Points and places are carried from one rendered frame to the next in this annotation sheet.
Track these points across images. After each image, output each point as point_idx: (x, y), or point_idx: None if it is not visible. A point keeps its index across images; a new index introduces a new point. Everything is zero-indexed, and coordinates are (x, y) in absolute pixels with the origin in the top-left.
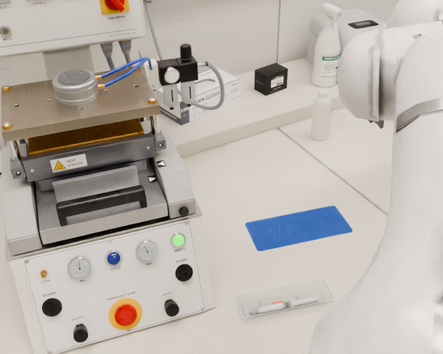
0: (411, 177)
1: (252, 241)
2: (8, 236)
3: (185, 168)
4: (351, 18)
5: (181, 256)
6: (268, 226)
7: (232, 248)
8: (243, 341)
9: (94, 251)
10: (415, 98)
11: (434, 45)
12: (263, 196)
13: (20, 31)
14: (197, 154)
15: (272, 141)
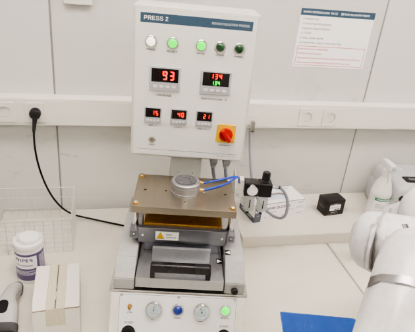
0: (365, 319)
1: (281, 328)
2: (115, 275)
3: (243, 261)
4: (406, 172)
5: (224, 323)
6: (297, 319)
7: (265, 328)
8: None
9: (166, 301)
10: (381, 269)
11: (402, 239)
12: (300, 294)
13: (161, 141)
14: (259, 248)
15: (319, 253)
